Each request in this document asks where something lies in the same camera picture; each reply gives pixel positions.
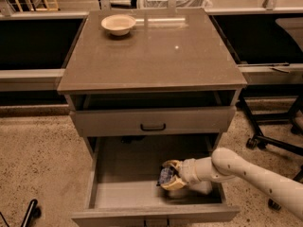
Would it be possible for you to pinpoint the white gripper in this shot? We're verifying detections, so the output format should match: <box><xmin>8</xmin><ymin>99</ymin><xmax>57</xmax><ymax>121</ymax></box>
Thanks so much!
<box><xmin>159</xmin><ymin>158</ymin><xmax>201</xmax><ymax>191</ymax></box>

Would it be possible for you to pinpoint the blue rxbar wrapper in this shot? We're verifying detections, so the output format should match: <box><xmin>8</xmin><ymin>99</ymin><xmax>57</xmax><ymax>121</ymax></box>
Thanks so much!
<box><xmin>157</xmin><ymin>167</ymin><xmax>175</xmax><ymax>186</ymax></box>

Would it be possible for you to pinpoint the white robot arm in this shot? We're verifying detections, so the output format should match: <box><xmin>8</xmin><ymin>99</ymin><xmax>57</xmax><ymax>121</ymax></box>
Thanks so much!
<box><xmin>157</xmin><ymin>148</ymin><xmax>303</xmax><ymax>219</ymax></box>

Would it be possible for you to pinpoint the open grey middle drawer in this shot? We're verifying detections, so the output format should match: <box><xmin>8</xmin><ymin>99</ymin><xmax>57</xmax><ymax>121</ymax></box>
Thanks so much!
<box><xmin>72</xmin><ymin>134</ymin><xmax>240</xmax><ymax>227</ymax></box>

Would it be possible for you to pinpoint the grey top drawer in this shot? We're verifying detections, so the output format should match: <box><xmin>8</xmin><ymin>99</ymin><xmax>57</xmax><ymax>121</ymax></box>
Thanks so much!
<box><xmin>70</xmin><ymin>106</ymin><xmax>236</xmax><ymax>137</ymax></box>

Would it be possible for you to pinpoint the grey drawer cabinet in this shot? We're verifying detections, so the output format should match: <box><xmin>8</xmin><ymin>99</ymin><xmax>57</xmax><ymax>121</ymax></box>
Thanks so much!
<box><xmin>57</xmin><ymin>8</ymin><xmax>248</xmax><ymax>227</ymax></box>

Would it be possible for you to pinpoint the black wheeled stand base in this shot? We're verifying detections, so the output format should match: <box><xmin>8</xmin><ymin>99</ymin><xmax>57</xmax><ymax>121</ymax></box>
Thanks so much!
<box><xmin>236</xmin><ymin>88</ymin><xmax>303</xmax><ymax>212</ymax></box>

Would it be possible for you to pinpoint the black stand leg left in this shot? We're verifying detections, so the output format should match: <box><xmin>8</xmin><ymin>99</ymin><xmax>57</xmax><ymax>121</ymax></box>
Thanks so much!
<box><xmin>0</xmin><ymin>199</ymin><xmax>42</xmax><ymax>227</ymax></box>

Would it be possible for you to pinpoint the white ceramic bowl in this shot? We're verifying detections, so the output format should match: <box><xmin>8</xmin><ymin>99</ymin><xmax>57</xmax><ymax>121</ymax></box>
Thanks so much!
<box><xmin>101</xmin><ymin>14</ymin><xmax>136</xmax><ymax>36</ymax></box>

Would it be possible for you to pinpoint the black drawer handle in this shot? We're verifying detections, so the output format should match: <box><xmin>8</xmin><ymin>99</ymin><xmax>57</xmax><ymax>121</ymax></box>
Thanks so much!
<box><xmin>140</xmin><ymin>123</ymin><xmax>167</xmax><ymax>131</ymax></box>

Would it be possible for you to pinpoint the white wire basket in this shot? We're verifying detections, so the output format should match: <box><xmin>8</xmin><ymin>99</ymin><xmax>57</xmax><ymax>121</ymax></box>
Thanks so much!
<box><xmin>137</xmin><ymin>0</ymin><xmax>212</xmax><ymax>9</ymax></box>

